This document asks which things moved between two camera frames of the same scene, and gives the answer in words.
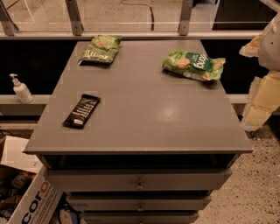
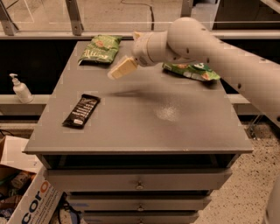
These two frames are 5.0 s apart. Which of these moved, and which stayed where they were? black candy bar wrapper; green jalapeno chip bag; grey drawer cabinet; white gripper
Moved: white gripper
Stayed: green jalapeno chip bag; grey drawer cabinet; black candy bar wrapper
